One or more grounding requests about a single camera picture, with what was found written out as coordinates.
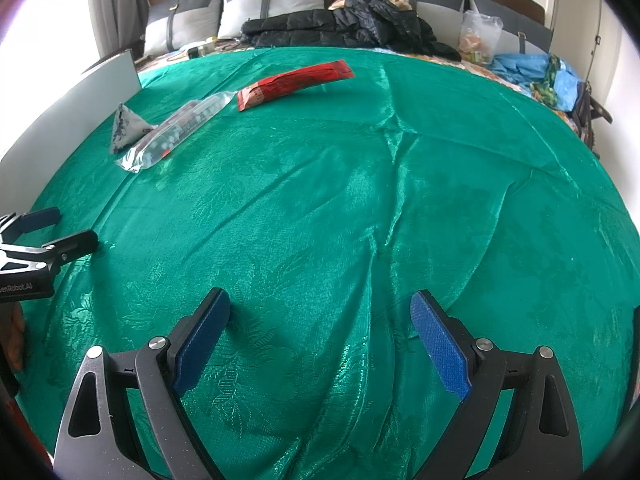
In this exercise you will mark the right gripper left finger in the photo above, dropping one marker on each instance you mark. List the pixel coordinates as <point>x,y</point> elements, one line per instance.
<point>97,438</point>

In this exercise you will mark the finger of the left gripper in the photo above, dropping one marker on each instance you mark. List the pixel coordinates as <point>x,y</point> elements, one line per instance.
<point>61,251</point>
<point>14,225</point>

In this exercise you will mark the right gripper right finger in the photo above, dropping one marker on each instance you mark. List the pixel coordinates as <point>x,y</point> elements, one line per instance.
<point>540,437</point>

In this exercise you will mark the white triangular snack pouch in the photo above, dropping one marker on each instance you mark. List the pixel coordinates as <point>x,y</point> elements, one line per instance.
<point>128,128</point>

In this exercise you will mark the clear long stick packet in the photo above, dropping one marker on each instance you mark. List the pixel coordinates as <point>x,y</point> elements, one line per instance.
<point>160,141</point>

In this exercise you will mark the red snack bar wrapper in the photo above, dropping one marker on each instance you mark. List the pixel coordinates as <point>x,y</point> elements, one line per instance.
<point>275,87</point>

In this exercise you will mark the person left hand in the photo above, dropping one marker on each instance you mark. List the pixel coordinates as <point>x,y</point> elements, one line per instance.
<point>12,334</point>

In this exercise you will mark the white cardboard box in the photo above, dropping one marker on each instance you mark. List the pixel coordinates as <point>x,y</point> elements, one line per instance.
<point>31,161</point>

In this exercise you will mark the grey curtain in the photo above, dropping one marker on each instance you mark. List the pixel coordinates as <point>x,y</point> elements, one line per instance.
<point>118,24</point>

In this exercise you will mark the grey cushion far left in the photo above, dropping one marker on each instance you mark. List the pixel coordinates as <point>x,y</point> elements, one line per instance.
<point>172,24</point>

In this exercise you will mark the green satin cloth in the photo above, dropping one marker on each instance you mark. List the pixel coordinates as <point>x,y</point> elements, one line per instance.
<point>321,214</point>

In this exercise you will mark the blue clothes pile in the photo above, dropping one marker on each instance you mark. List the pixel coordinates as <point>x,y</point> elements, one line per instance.
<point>543,76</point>

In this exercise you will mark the black puffer jacket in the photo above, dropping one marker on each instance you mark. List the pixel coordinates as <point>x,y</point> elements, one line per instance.
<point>359,24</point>

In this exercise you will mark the grey cushion far right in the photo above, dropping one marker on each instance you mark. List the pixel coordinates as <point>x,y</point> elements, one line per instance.
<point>520,34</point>

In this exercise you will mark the clear plastic bag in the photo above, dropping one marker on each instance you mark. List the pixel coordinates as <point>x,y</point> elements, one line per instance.
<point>479,37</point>

